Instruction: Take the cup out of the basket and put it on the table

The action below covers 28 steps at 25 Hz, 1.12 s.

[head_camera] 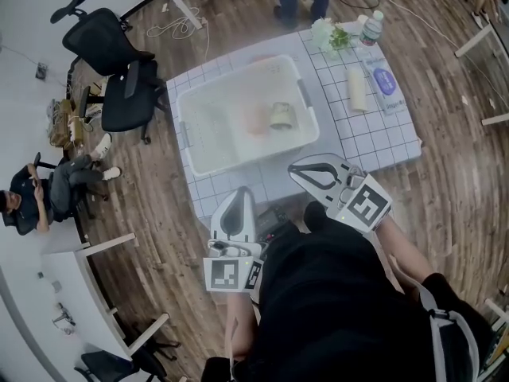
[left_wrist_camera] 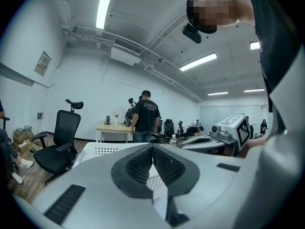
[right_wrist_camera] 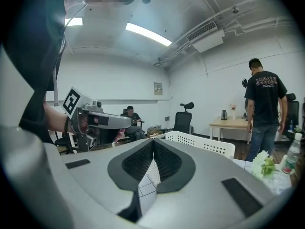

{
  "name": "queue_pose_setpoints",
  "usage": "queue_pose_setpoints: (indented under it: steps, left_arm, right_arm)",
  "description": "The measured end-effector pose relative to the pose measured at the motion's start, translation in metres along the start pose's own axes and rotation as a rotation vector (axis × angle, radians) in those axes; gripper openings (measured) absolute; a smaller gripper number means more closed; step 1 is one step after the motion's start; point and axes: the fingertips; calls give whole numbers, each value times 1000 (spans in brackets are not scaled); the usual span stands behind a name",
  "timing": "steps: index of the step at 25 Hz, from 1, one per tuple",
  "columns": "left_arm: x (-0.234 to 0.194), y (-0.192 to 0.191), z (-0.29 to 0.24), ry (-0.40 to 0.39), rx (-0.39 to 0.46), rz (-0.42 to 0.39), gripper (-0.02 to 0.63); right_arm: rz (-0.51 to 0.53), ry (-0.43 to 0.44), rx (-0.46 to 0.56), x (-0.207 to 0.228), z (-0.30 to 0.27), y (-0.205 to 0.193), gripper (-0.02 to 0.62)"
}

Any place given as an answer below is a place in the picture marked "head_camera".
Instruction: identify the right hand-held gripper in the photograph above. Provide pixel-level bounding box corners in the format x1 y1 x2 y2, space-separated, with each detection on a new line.
289 153 394 235

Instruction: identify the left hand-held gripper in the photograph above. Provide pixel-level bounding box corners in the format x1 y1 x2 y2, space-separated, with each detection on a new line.
202 186 266 294

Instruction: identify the grey-beige cup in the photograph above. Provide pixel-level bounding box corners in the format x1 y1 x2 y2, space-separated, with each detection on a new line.
269 101 298 131

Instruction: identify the white plastic basket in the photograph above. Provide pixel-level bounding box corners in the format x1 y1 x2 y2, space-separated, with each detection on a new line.
176 53 321 177

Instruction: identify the person's left forearm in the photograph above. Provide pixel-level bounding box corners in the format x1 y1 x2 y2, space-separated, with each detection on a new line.
226 290 260 361

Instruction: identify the person's right forearm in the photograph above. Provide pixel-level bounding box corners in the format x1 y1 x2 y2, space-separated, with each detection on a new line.
375 216 434 287

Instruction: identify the black waist device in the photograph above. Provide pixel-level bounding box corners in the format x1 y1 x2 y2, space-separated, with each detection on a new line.
256 205 293 238

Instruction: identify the cream cylinder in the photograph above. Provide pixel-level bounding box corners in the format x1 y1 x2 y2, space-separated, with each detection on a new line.
346 64 369 114

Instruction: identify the white wipes packet purple label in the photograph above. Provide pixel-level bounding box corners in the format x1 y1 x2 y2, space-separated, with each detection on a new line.
362 56 409 115

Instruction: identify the person's black clothing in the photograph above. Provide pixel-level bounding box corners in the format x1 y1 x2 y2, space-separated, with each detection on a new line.
200 201 496 382

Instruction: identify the clear water bottle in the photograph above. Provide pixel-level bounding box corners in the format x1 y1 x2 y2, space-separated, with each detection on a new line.
359 10 385 48

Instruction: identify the black office chair with headrest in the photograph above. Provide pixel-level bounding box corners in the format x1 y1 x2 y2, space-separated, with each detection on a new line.
50 0 168 145

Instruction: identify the small metal tool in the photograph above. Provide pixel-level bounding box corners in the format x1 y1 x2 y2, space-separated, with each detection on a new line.
51 302 76 336

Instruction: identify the glass-top desk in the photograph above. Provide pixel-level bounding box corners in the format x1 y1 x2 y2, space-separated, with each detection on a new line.
455 14 509 127

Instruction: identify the white metal rack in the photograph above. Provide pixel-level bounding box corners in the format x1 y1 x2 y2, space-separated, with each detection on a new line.
483 296 509 382

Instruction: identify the grey shoulder strap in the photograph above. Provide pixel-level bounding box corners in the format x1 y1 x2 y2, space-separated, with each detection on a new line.
389 252 480 382

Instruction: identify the white floor cable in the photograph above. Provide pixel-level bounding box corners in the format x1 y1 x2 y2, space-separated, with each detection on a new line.
146 0 211 61

